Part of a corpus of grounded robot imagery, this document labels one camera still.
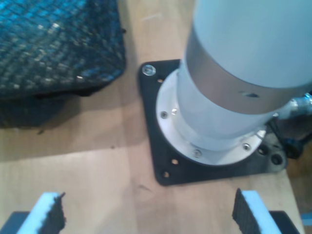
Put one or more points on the black bubble wrap mat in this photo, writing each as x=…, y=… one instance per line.
x=48, y=48

